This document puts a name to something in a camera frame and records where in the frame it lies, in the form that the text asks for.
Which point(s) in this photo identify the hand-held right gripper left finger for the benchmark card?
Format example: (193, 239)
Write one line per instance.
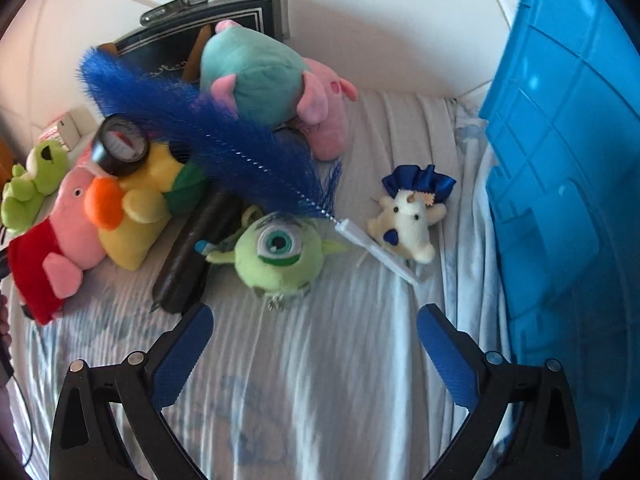
(180, 355)

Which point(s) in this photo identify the green frog plush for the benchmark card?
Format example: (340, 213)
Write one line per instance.
(25, 195)

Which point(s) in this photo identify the green one-eyed monster plush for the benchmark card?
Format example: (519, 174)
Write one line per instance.
(280, 270)

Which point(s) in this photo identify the white mouse plush blue bow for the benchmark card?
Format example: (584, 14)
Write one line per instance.
(405, 225)

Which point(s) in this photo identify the striped white bed sheet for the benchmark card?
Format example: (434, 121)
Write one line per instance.
(310, 360)

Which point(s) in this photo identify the black gift box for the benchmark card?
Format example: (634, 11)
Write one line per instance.
(165, 42)

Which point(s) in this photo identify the pink pig plush teal dress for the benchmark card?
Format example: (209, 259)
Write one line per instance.
(255, 80)

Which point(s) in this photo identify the white padded wooden headboard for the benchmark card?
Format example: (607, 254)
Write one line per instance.
(375, 25)

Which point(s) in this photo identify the small pink white box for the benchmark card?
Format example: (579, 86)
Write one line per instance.
(67, 130)

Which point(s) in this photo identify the pink pig plush red dress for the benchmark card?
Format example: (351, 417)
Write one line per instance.
(30, 270)

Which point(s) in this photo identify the blue plastic crate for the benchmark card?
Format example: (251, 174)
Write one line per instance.
(565, 160)

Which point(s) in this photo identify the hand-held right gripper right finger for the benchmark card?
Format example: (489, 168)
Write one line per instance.
(447, 360)

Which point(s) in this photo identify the black folded umbrella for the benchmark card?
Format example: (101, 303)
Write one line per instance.
(185, 265)

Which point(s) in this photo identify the yellow duck plush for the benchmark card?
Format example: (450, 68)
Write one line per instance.
(130, 240)

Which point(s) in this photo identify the black tape roll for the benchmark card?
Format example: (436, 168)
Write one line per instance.
(100, 155)

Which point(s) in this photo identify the blue bottle brush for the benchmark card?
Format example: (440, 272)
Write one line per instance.
(225, 135)

